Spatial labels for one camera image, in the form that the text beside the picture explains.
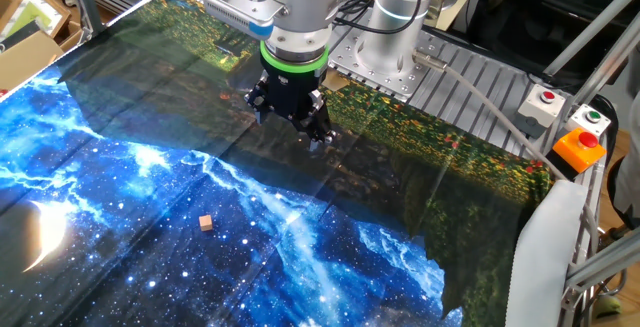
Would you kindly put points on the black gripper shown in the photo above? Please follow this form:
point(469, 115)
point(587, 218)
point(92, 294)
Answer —
point(295, 92)

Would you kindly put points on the small wooden cube block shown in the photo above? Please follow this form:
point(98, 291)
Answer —
point(206, 223)

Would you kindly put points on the galaxy landscape print tablecloth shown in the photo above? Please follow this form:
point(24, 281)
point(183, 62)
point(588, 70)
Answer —
point(250, 247)

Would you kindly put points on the white box red button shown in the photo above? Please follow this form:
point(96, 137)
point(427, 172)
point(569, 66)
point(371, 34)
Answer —
point(537, 109)

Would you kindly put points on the brown cardboard box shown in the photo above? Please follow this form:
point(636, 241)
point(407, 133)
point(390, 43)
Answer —
point(25, 59)

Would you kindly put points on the orange emergency stop box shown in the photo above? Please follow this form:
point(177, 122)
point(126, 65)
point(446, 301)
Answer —
point(575, 152)

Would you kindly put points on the white cloth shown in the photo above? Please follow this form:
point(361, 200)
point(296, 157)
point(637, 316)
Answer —
point(540, 267)

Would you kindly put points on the white box green button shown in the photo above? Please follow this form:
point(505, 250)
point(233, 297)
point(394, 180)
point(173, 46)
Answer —
point(587, 122)

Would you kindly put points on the yellow-green ball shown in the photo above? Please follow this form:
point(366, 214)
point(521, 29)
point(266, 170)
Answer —
point(607, 306)

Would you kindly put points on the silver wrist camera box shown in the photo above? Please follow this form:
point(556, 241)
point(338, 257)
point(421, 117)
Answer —
point(235, 12)

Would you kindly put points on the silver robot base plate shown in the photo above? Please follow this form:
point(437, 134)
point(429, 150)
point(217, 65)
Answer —
point(415, 82)

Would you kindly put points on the wooden picture frame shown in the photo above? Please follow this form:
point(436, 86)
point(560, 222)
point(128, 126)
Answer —
point(30, 12)

